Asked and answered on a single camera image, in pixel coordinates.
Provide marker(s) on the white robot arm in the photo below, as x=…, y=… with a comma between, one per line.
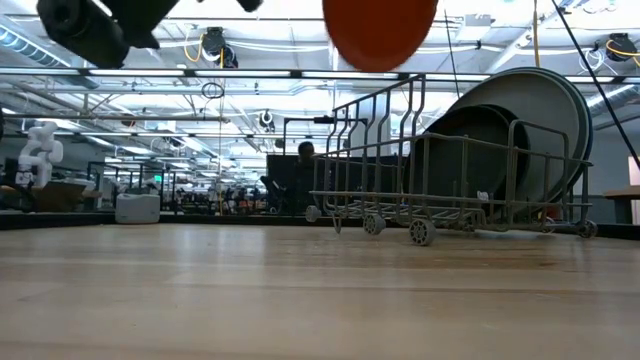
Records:
x=37, y=155

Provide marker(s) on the person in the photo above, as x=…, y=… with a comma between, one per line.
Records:
x=305, y=165

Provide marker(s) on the teal plate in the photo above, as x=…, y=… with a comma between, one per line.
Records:
x=589, y=125

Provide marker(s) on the large light grey-blue plate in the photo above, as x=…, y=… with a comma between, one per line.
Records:
x=540, y=110

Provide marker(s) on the small wooden table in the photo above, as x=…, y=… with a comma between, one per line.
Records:
x=622, y=192

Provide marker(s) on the brown wooden crate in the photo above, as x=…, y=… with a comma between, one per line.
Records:
x=60, y=196

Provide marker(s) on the dark grey plate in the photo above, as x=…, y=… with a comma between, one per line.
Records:
x=450, y=165

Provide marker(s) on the white plastic bin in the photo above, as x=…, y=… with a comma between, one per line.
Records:
x=137, y=209

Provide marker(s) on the black table edge frame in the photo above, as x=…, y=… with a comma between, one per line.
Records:
x=60, y=220

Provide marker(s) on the black partition screen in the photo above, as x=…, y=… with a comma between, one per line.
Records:
x=350, y=180

